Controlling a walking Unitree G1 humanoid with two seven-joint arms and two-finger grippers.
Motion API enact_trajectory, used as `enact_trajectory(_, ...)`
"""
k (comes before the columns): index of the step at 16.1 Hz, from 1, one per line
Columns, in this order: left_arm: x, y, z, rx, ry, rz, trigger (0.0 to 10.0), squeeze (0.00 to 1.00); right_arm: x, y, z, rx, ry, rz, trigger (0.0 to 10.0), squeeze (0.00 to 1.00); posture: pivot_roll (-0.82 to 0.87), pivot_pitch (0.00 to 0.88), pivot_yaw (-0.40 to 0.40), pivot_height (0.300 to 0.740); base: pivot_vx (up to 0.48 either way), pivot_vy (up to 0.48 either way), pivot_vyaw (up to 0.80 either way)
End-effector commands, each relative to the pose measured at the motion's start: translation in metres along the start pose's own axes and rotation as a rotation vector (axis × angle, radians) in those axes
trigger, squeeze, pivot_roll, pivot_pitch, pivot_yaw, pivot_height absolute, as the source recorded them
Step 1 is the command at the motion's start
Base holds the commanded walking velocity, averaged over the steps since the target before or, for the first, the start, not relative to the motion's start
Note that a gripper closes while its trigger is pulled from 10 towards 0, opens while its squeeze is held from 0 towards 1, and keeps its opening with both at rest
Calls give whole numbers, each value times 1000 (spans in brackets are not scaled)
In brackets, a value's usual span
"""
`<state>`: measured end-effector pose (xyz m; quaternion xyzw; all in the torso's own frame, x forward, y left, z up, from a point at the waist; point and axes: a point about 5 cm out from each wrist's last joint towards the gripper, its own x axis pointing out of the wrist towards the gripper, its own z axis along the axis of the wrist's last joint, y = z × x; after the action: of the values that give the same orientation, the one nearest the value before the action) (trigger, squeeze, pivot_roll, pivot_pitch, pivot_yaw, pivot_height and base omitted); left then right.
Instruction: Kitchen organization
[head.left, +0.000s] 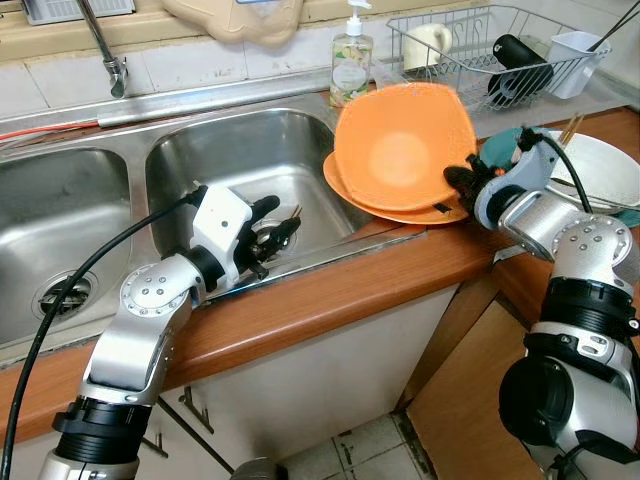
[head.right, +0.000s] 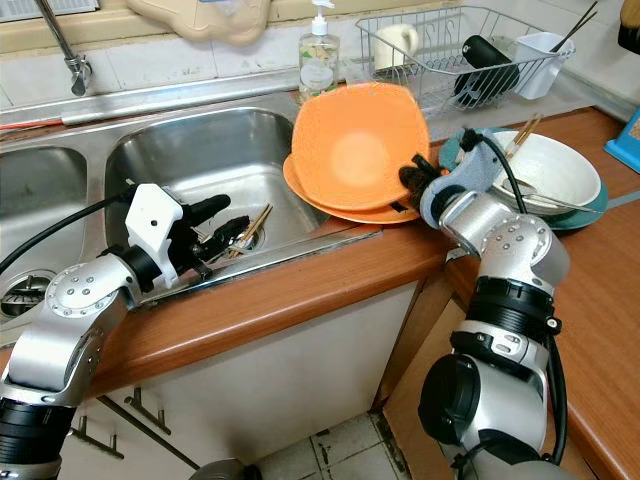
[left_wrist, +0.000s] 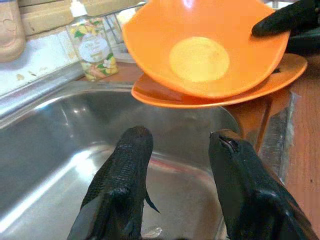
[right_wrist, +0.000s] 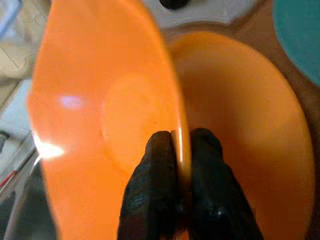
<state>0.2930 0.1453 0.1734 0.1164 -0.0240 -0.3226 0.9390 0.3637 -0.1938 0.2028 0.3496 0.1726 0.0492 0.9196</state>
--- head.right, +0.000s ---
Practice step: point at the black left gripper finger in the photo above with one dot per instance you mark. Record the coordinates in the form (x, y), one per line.
(210, 208)
(228, 234)

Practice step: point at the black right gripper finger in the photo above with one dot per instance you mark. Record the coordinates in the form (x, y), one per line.
(426, 193)
(418, 172)

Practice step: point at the orange bowl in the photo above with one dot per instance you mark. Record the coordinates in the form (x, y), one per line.
(360, 150)

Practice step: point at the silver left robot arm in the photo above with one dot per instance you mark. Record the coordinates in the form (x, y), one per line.
(60, 340)

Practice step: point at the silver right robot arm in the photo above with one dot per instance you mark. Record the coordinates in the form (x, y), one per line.
(510, 300)

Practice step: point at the small black strip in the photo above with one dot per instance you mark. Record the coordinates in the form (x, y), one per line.
(400, 207)

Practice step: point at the stainless steel double sink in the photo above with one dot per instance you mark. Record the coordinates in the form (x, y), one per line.
(190, 150)

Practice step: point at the orange plate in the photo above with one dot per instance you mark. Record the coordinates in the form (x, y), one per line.
(360, 217)

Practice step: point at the orange wooden countertop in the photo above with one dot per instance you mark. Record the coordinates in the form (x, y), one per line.
(310, 280)

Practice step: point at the white bowl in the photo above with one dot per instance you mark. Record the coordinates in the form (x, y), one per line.
(560, 165)

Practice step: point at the black flask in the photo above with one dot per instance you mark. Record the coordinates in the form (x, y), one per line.
(488, 68)

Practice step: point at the grey drainer tray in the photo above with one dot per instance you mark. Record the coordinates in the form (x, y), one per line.
(348, 75)

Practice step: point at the silver metal spoon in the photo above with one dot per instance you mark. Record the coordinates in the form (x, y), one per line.
(572, 201)

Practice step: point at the white mug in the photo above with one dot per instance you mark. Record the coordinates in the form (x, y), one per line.
(395, 45)

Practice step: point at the white utensil holder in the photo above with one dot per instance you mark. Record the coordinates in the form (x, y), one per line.
(540, 62)

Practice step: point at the white base cabinet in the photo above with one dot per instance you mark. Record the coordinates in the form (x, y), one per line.
(290, 370)

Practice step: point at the teal plate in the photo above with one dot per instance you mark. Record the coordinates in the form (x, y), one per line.
(595, 205)

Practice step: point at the clear pump soap bottle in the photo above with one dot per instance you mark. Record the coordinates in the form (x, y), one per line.
(318, 55)

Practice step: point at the metal sink drain strainer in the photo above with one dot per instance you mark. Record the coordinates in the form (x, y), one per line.
(20, 292)

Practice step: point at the blue box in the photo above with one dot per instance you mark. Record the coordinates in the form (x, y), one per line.
(625, 135)

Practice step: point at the metal faucet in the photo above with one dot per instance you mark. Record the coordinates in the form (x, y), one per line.
(78, 72)

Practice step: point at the beige plastic tub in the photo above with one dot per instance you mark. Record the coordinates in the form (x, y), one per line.
(195, 18)

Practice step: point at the thin black chopstick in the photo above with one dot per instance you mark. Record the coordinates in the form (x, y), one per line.
(582, 15)
(582, 25)

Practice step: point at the dark brown container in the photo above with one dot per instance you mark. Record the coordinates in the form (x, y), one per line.
(630, 25)

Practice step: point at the white plastic grille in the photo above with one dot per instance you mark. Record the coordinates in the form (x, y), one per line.
(25, 8)

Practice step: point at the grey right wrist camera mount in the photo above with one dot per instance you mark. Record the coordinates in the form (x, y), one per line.
(465, 185)

